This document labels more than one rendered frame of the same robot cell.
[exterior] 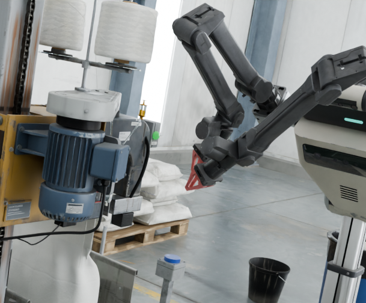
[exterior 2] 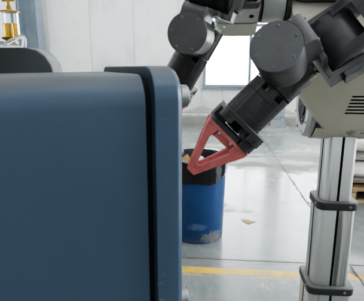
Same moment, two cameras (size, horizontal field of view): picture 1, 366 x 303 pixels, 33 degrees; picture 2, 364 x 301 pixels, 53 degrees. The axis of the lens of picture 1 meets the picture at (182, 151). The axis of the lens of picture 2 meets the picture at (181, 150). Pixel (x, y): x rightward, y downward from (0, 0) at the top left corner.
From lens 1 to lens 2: 1.54 m
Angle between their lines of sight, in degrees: 29
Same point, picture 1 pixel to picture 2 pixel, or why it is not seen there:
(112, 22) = not seen: outside the picture
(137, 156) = not seen: hidden behind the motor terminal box
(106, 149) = (49, 98)
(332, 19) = (78, 8)
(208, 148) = (287, 51)
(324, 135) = not seen: hidden behind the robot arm
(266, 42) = (34, 31)
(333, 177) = (348, 86)
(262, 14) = (25, 11)
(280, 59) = (48, 43)
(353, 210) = (355, 126)
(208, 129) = (205, 26)
